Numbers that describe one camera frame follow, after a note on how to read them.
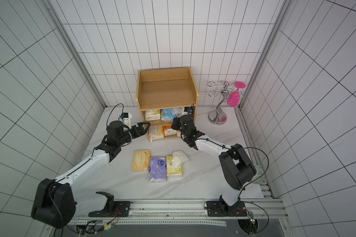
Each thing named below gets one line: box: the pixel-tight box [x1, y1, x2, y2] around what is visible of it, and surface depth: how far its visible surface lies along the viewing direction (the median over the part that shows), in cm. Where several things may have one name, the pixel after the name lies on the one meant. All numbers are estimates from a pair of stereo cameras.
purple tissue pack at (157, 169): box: [148, 156, 168, 183], surface depth 83 cm
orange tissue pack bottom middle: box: [162, 124, 178, 138], surface depth 98 cm
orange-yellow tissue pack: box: [132, 149, 152, 172], surface depth 87 cm
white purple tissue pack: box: [172, 107, 189, 118], surface depth 88 cm
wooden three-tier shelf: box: [135, 67, 199, 143], surface depth 89 cm
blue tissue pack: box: [160, 108, 177, 122], surface depth 90 cm
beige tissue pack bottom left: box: [148, 125, 165, 143], surface depth 97 cm
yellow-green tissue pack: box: [166, 149, 189, 176], surface depth 85 cm
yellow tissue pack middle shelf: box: [144, 109, 161, 121], surface depth 89 cm
